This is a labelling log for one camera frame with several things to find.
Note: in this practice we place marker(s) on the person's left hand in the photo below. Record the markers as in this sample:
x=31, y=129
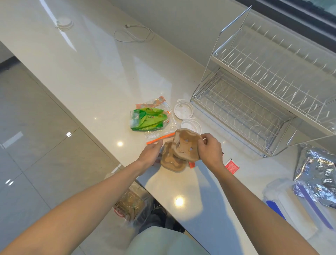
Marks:
x=151, y=155

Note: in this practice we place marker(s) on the person's right hand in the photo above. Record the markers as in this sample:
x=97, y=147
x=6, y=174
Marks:
x=211, y=152

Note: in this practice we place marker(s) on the clear bag with orange band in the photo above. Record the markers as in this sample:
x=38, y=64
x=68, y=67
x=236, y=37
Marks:
x=160, y=138

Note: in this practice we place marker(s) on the brown paper cup carrier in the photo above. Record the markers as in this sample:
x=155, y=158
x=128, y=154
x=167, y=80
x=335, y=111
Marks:
x=173, y=164
x=186, y=147

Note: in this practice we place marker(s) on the red sauce packet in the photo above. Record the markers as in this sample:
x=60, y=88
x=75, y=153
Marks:
x=232, y=166

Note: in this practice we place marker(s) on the white plastic cup lid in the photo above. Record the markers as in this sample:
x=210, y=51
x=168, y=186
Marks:
x=183, y=109
x=190, y=125

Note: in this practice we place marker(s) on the green snack bag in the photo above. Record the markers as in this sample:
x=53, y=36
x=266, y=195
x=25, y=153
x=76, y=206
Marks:
x=148, y=119

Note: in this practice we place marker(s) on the clear plastic trash bag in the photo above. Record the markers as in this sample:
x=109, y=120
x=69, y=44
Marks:
x=131, y=202

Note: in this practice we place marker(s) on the clear wrapper with orange print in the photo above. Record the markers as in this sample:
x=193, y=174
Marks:
x=155, y=102

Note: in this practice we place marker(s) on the clear container with blue clips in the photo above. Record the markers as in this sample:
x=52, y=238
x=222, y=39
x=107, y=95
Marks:
x=294, y=210

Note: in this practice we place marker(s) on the silver foil bag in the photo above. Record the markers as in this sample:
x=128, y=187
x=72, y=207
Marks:
x=317, y=170

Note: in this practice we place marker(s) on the person's left forearm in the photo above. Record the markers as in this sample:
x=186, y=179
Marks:
x=78, y=210

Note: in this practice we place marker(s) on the person's right forearm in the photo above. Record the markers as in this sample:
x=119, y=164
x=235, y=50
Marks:
x=257, y=215

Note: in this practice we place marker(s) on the person's blue jeans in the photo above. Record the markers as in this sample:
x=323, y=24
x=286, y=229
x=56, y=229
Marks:
x=160, y=218

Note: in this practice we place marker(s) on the person's light green shirt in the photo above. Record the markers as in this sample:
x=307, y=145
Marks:
x=162, y=243

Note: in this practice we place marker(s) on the white round puck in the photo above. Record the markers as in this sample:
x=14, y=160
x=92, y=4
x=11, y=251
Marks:
x=64, y=23

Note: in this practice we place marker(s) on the dark window frame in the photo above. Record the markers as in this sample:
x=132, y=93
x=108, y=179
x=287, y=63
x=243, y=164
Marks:
x=302, y=13

